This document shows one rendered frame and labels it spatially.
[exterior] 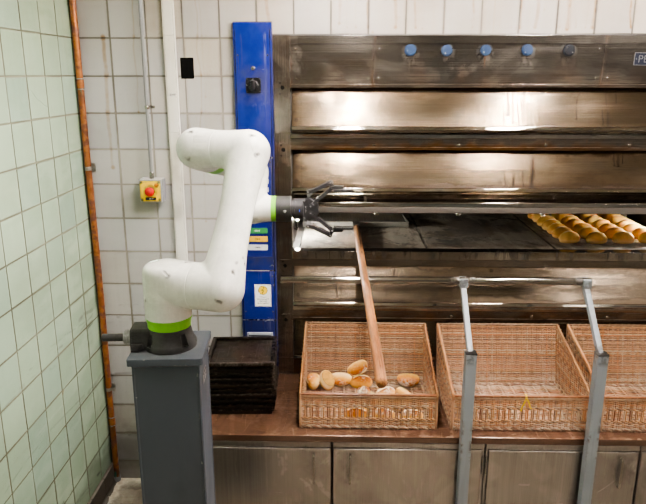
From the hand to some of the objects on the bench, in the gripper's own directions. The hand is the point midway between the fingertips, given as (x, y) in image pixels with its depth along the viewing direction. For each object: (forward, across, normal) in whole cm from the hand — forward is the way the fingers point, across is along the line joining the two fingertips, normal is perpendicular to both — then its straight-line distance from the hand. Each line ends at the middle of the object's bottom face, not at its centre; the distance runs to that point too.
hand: (350, 209), depth 234 cm
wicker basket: (+68, +90, -29) cm, 117 cm away
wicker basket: (+8, +90, -29) cm, 95 cm away
